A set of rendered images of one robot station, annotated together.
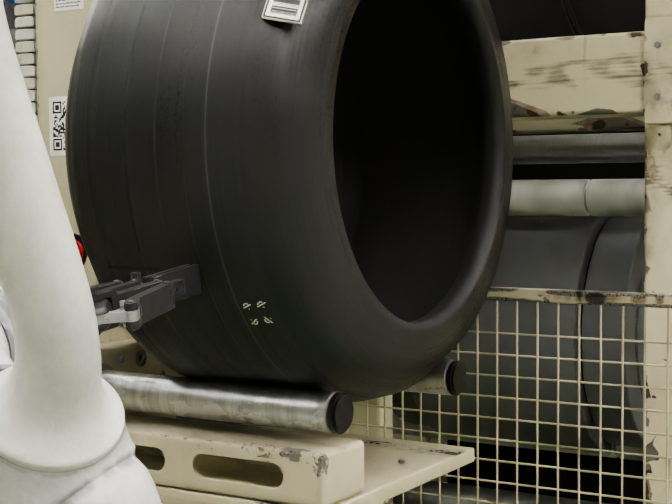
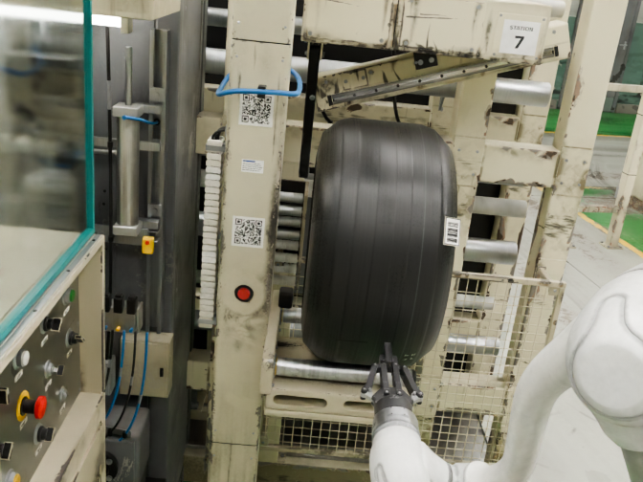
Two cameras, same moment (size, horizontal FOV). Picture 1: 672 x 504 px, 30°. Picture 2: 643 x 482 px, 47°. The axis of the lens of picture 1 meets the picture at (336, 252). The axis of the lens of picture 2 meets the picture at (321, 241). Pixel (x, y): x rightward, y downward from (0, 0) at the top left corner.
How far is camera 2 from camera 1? 1.29 m
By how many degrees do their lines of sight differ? 37
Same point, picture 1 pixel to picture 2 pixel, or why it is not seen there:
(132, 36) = (371, 243)
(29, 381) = not seen: outside the picture
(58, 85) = (240, 210)
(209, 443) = (354, 397)
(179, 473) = (335, 408)
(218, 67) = (425, 268)
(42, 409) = not seen: outside the picture
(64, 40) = (247, 187)
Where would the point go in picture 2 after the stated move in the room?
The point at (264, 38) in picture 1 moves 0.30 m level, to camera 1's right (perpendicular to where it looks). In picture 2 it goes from (443, 253) to (543, 238)
